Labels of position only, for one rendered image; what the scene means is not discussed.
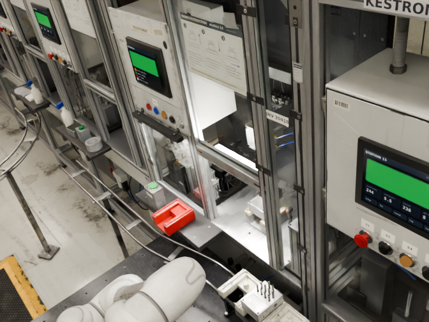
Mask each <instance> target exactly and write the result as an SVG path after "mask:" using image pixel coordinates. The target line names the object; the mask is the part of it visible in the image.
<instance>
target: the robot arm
mask: <svg viewBox="0 0 429 322"><path fill-rule="evenodd" d="M205 283H206V274H205V271H204V269H203V268H202V267H201V265H200V264H199V263H198V262H197V261H196V260H194V259H193V258H190V257H180V258H177V259H174V260H172V261H171V262H170V263H168V264H166V265H164V266H163V267H161V268H160V269H159V270H157V271H156V272H154V273H153V274H152V275H150V276H149V277H148V278H147V280H145V281H143V280H142V279H141V278H140V277H138V276H137V275H133V274H128V275H122V276H120V277H118V278H117V279H115V280H114V281H112V282H111V283H110V284H109V285H108V286H106V287H105V288H104V289H102V290H101V291H100V292H99V293H98V294H97V295H96V296H95V297H94V298H93V299H92V300H91V301H90V302H89V303H87V304H85V305H83V306H81V305H78V306H74V307H70V308H68V309H66V310H65V311H63V312H62V313H61V314H60V315H59V317H58V318H57V320H56V322H175V321H176V320H177V319H178V318H180V317H181V316H182V315H183V314H184V313H185V312H186V311H187V310H188V309H189V308H190V307H191V305H192V304H193V303H194V302H195V301H196V299H197V298H198V297H199V296H200V294H201V292H202V290H203V288H204V285H205Z"/></svg>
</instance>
